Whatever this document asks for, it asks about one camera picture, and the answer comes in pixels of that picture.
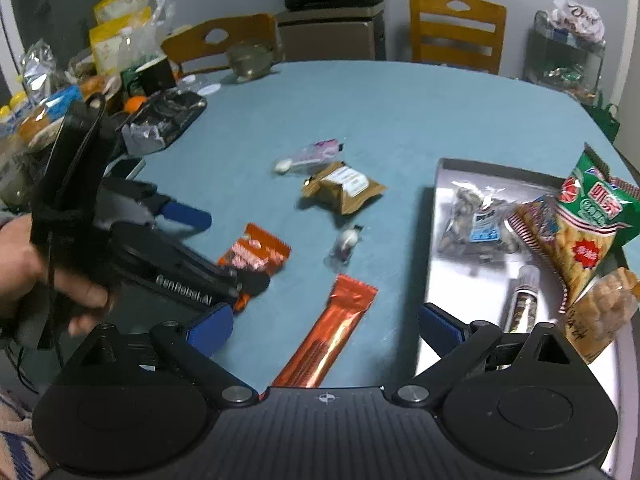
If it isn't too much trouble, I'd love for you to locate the clear plastic bag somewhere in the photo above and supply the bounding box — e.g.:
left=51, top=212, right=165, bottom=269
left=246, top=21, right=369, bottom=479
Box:
left=142, top=0, right=177, bottom=56

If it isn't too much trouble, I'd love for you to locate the wooden chair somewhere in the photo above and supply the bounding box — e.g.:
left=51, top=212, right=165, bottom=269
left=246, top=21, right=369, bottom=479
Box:
left=161, top=12, right=281, bottom=78
left=409, top=0, right=508, bottom=76

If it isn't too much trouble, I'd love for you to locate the clear nut stick packet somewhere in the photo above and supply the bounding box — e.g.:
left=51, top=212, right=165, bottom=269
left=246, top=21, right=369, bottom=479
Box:
left=502, top=265, right=542, bottom=333

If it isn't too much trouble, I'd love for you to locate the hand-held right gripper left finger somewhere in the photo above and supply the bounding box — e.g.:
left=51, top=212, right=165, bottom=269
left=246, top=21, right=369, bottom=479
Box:
left=70, top=304, right=258, bottom=408

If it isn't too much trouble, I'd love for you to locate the silver plastic bag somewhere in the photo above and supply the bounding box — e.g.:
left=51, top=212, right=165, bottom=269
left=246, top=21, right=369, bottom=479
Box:
left=20, top=40, right=68, bottom=93

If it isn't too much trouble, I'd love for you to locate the small orange packet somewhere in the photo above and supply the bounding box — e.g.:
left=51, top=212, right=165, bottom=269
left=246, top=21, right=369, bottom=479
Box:
left=216, top=222, right=292, bottom=313

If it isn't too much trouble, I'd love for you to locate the tan snack bag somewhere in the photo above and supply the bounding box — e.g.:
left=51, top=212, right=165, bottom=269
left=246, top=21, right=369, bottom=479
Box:
left=565, top=267, right=640, bottom=365

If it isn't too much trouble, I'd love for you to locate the plastic bag of snacks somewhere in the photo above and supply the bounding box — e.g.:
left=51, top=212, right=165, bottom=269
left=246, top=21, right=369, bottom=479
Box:
left=547, top=0, right=606, bottom=43

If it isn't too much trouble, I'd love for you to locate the dark wrapped candy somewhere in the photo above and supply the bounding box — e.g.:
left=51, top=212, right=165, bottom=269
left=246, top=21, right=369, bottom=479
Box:
left=325, top=225, right=363, bottom=271

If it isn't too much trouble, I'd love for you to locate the long orange packet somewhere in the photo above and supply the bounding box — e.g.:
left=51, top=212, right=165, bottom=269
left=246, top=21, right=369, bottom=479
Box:
left=272, top=274, right=379, bottom=388

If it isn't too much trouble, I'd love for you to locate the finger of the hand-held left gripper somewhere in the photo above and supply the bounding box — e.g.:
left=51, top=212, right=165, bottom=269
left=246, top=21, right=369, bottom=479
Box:
left=220, top=267, right=272, bottom=308
left=105, top=180, right=213, bottom=232

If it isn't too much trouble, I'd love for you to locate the black cup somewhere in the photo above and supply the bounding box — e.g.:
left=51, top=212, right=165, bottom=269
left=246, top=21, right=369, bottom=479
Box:
left=135, top=57, right=177, bottom=96

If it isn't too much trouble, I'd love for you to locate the striped beige clothing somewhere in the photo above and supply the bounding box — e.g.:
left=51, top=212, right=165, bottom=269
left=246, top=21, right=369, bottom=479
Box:
left=0, top=385, right=51, bottom=480

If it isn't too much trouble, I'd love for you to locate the person's left hand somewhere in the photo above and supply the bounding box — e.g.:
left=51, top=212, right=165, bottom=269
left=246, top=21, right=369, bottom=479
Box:
left=0, top=216, right=110, bottom=337

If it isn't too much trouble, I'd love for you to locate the pile of green snack packets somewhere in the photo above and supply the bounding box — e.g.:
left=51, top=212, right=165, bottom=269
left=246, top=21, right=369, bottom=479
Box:
left=542, top=62, right=588, bottom=91

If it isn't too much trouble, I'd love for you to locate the beige cabinet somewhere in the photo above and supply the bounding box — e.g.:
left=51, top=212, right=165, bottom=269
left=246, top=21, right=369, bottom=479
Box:
left=275, top=2, right=387, bottom=63

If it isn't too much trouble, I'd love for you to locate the yellow bag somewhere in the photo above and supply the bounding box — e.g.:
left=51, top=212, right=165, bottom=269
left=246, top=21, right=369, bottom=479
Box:
left=89, top=10, right=151, bottom=76
left=94, top=0, right=145, bottom=23

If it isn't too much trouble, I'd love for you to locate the grey tray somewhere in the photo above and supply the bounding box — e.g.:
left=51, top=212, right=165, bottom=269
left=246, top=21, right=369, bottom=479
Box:
left=420, top=157, right=640, bottom=478

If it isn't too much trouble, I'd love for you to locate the clear bag of nuts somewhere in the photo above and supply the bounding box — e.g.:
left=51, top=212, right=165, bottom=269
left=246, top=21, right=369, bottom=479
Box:
left=439, top=182, right=523, bottom=266

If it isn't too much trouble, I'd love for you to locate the clear white candy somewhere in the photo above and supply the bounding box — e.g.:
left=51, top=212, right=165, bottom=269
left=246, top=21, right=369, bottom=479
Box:
left=272, top=137, right=346, bottom=177

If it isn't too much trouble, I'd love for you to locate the red blue snack packet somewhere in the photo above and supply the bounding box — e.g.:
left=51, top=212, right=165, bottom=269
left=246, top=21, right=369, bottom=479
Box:
left=507, top=195, right=561, bottom=256

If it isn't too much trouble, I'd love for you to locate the glass shelf cart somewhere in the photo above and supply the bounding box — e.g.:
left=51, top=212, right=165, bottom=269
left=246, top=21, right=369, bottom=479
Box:
left=522, top=10, right=608, bottom=106

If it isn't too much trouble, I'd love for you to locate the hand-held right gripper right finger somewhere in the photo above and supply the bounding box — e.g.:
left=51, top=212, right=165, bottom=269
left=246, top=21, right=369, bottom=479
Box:
left=392, top=303, right=581, bottom=406

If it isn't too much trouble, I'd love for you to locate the brown packet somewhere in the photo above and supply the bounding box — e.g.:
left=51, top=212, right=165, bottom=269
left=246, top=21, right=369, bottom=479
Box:
left=300, top=161, right=387, bottom=217

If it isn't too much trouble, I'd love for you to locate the blue white snack packet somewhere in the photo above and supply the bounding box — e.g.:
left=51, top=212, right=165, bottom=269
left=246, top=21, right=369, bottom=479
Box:
left=35, top=85, right=83, bottom=121

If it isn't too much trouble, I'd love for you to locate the black foil bag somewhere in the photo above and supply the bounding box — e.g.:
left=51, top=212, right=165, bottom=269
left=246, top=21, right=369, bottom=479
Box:
left=121, top=91, right=208, bottom=156

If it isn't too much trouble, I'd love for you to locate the wrapped bread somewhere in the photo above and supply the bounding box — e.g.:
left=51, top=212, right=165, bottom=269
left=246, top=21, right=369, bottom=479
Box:
left=17, top=110, right=66, bottom=148

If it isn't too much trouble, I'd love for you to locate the glass teapot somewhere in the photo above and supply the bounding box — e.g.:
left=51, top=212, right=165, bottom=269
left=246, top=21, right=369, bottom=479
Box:
left=226, top=40, right=276, bottom=83

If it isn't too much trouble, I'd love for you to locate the green chip bag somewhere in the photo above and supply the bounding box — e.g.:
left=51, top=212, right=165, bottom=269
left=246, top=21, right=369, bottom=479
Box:
left=520, top=142, right=640, bottom=311

